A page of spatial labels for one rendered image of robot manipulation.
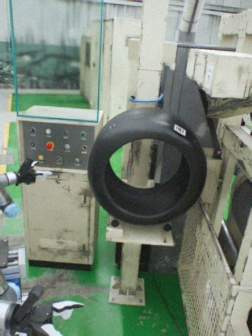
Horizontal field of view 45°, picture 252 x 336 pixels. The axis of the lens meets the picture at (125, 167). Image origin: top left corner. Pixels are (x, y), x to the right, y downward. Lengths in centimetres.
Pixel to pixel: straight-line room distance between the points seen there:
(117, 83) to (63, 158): 309
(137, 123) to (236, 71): 48
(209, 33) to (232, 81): 1140
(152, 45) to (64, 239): 157
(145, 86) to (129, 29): 343
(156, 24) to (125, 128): 61
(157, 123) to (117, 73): 376
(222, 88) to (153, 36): 68
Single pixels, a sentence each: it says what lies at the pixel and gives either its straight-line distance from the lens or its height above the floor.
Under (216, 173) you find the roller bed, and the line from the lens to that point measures 189.
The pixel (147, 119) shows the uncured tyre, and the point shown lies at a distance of 141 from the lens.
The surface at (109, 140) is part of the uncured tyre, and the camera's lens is 141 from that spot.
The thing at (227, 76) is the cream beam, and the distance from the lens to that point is 117.
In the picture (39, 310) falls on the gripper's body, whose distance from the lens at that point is 100.
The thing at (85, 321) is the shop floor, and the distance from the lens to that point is 236.
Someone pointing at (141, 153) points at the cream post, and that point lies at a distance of 185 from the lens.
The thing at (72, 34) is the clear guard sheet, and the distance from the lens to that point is 203.
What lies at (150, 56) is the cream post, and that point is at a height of 172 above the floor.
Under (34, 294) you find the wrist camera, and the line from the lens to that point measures 93.
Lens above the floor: 182
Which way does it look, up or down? 23 degrees down
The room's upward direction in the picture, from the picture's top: 5 degrees clockwise
